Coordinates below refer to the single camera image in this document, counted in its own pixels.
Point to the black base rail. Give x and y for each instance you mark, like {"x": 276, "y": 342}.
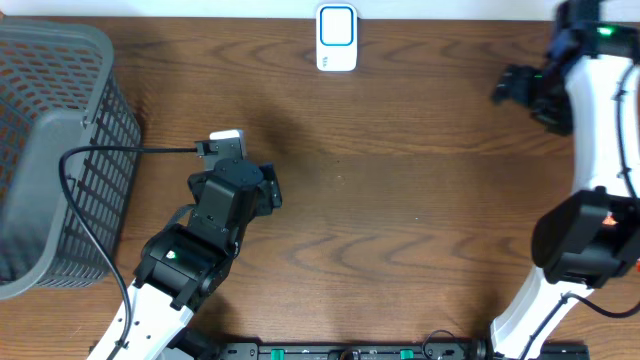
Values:
{"x": 440, "y": 345}

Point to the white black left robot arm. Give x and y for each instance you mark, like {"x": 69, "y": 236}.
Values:
{"x": 187, "y": 261}

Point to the grey plastic mesh basket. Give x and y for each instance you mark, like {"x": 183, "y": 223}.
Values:
{"x": 68, "y": 155}

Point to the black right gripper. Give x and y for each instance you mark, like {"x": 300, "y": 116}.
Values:
{"x": 513, "y": 84}

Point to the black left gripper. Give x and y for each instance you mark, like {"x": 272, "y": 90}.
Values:
{"x": 269, "y": 189}

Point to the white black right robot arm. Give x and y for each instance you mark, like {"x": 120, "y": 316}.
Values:
{"x": 588, "y": 89}

